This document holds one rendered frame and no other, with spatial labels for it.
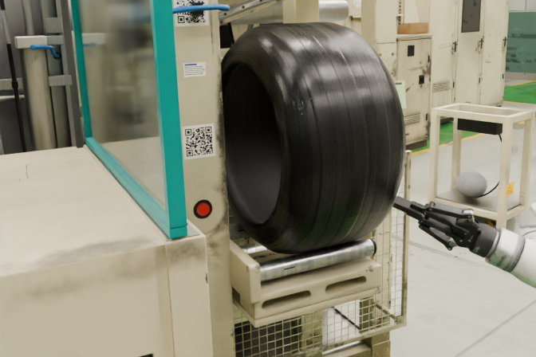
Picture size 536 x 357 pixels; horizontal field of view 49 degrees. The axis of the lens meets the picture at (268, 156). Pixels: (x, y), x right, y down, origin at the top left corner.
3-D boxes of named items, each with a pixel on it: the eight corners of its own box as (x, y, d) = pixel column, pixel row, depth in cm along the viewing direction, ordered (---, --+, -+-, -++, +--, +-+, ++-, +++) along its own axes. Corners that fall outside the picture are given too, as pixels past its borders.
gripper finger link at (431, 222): (467, 229, 138) (465, 233, 139) (422, 209, 141) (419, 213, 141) (465, 239, 135) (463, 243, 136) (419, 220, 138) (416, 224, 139)
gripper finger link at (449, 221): (466, 237, 135) (469, 233, 134) (420, 216, 137) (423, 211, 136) (469, 226, 138) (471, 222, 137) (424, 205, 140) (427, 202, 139)
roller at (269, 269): (254, 286, 135) (252, 267, 135) (246, 281, 139) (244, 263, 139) (378, 256, 149) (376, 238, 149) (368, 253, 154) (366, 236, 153)
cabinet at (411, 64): (380, 161, 600) (381, 37, 570) (337, 152, 643) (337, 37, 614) (431, 146, 657) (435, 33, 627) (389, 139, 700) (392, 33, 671)
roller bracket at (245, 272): (250, 307, 132) (249, 266, 129) (194, 247, 167) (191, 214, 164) (264, 303, 133) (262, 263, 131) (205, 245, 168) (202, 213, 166)
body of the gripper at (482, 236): (497, 242, 130) (457, 225, 132) (481, 265, 135) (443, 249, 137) (501, 221, 135) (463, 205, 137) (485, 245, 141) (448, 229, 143)
